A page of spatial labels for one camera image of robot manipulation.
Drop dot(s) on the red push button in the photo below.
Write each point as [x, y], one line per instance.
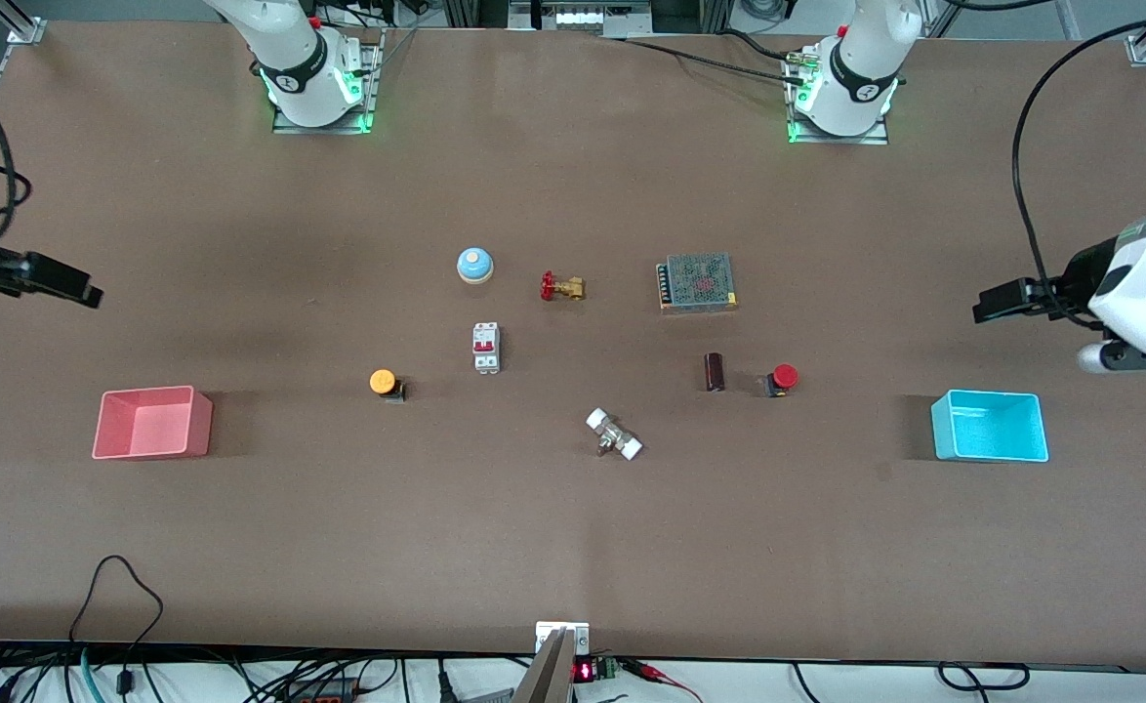
[785, 376]

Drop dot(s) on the yellow push button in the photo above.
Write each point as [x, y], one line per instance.
[382, 381]

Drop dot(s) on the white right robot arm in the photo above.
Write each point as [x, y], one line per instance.
[295, 59]

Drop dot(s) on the cyan plastic bin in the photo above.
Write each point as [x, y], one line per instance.
[988, 430]

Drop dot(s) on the pink plastic bin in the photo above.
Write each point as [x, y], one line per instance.
[153, 430]

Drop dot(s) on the dark red cylinder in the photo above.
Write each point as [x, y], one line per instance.
[715, 372]

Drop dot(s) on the metal mesh power supply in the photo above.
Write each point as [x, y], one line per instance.
[698, 281]

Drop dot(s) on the metal fitting white caps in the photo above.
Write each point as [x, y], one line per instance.
[614, 434]

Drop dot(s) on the blue call bell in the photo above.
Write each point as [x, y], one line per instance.
[474, 265]

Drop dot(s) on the white circuit breaker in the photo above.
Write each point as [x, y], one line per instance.
[486, 348]

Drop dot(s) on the red clip lead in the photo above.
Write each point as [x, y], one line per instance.
[656, 674]

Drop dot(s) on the grey equipment box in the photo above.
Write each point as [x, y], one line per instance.
[583, 18]

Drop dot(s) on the white mounting plate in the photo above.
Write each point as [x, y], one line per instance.
[578, 633]

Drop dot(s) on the red LED display module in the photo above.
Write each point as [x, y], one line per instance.
[588, 671]

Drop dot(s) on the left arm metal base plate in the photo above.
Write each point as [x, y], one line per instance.
[876, 140]

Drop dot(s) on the aluminium camera mount bar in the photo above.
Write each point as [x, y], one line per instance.
[546, 674]

